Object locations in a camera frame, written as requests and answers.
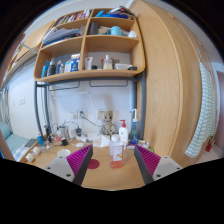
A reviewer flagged grey metal shelf frame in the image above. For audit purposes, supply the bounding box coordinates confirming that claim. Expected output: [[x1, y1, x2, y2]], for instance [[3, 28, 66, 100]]
[[34, 71, 146, 138]]

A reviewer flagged blue bottle on shelf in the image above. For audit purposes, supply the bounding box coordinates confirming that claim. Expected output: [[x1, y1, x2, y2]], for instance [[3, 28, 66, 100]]
[[41, 60, 50, 78]]

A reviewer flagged wooden wardrobe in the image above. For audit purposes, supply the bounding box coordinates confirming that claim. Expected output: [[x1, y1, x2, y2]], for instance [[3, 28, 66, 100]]
[[131, 0, 212, 167]]

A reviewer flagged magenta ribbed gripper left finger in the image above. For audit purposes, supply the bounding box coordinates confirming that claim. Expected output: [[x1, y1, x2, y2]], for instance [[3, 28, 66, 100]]
[[44, 144, 94, 187]]

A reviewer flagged bed with teal sheet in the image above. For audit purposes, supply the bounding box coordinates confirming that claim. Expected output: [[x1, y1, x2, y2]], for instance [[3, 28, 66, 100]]
[[0, 122, 37, 161]]

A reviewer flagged black power adapter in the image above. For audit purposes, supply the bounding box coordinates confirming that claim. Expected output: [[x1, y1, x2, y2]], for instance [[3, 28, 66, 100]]
[[61, 138, 68, 146]]

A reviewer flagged blue spray bottle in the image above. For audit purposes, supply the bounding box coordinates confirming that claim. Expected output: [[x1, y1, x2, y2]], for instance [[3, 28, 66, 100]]
[[130, 109, 139, 141]]

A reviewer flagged clear bottle on shelf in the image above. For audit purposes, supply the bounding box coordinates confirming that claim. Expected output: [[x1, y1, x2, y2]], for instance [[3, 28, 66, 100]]
[[103, 55, 113, 69]]

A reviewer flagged light blue cup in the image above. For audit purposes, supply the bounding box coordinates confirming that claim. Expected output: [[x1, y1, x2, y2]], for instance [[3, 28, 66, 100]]
[[111, 26, 121, 36]]

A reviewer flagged wooden shelf unit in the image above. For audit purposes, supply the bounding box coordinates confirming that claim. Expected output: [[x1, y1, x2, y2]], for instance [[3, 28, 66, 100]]
[[34, 8, 145, 82]]

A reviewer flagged Groot figurine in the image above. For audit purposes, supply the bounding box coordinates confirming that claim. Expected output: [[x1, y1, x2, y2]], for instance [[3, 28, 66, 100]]
[[101, 110, 117, 136]]

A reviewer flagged white tube on shelf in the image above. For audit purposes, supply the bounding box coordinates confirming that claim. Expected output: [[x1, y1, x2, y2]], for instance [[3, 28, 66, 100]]
[[85, 57, 93, 70]]

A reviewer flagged white cup left edge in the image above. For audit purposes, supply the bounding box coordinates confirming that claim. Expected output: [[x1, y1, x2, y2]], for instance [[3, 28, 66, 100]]
[[26, 153, 36, 162]]

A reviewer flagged white pump bottle red cap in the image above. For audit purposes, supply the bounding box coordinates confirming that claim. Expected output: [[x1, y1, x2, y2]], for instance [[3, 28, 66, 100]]
[[119, 120, 128, 145]]

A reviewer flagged dark spray bottle on shelf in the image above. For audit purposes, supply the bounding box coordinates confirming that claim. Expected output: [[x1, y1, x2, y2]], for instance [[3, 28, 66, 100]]
[[48, 59, 56, 76]]

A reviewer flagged white tray on shelf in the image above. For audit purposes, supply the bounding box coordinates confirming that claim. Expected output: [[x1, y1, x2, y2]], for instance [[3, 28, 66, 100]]
[[114, 63, 132, 70]]

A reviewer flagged row of books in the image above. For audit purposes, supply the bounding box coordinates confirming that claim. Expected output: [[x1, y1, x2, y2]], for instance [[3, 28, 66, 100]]
[[56, 9, 91, 25]]

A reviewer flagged stack of papers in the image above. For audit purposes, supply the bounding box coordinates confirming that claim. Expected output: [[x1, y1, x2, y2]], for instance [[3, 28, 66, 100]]
[[42, 27, 80, 44]]

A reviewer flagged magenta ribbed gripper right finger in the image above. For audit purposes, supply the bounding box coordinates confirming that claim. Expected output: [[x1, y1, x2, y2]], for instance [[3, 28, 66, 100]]
[[133, 144, 183, 185]]

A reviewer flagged white tissue pack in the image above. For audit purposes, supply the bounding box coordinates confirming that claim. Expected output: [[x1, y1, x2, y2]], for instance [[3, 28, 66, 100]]
[[93, 135, 110, 148]]

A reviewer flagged blue box on shelf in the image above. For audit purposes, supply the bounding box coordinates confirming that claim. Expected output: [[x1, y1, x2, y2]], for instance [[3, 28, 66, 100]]
[[70, 53, 80, 72]]

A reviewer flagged clear bottle with orange liquid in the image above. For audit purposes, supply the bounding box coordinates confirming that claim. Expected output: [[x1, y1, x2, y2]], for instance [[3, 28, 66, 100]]
[[109, 134, 124, 169]]

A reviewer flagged striped green white towel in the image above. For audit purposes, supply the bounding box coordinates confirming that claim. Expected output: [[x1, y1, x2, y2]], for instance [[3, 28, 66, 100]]
[[185, 63, 216, 158]]

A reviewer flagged white round lid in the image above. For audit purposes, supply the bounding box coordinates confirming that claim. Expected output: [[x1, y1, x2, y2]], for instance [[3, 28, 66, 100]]
[[57, 149, 71, 157]]

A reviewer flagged small blue bottle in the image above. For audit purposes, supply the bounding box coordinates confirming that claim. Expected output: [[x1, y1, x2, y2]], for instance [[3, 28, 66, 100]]
[[37, 132, 44, 146]]

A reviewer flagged red round coaster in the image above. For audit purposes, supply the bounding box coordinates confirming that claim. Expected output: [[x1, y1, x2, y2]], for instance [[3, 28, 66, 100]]
[[88, 159, 100, 169]]

